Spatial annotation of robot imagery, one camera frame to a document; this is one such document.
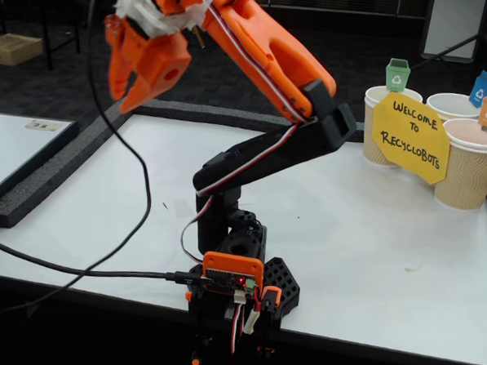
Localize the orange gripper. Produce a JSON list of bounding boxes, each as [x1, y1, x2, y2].
[[103, 0, 220, 115]]

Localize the black robot base clamp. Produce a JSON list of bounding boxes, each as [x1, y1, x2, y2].
[[184, 255, 305, 365]]

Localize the chair with yellow legs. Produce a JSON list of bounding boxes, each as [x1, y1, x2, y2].
[[192, 24, 206, 51]]

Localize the paper label sticker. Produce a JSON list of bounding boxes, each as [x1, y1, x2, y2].
[[24, 117, 64, 133]]

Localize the brown cardboard box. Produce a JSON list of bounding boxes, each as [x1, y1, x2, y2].
[[0, 31, 46, 68]]

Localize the white table with black edge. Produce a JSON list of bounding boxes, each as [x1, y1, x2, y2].
[[0, 105, 84, 208]]

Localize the orange cased controller board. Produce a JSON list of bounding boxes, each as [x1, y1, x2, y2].
[[201, 248, 267, 296]]

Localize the short black foam strip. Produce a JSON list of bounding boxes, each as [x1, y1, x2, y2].
[[348, 121, 367, 145]]

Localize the paper cup with green tag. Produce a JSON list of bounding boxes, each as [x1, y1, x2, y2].
[[360, 83, 427, 171]]

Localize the green recycling bin tag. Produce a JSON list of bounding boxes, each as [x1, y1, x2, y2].
[[384, 57, 412, 93]]

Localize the yellow welcome paper sign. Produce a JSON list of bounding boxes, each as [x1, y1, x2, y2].
[[369, 88, 454, 188]]

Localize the paper cup with blue tag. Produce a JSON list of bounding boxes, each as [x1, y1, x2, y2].
[[425, 90, 479, 123]]

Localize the blue recycling bin tag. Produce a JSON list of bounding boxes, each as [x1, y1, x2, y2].
[[466, 69, 487, 109]]

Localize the paper cup with orange tag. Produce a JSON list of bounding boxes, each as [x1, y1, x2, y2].
[[430, 116, 487, 213]]

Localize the black metal frame legs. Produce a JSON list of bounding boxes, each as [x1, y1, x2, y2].
[[39, 0, 83, 71]]

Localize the black camera cable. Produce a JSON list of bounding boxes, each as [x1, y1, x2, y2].
[[0, 0, 157, 314]]

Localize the red white black servo wire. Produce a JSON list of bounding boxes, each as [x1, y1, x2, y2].
[[168, 0, 325, 265]]

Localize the black USB cable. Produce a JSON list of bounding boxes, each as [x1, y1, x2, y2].
[[0, 223, 205, 296]]

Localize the servo wires with white connector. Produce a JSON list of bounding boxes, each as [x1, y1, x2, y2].
[[226, 287, 263, 354]]

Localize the white panel with black frame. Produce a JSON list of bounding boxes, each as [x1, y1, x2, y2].
[[417, 0, 487, 66]]

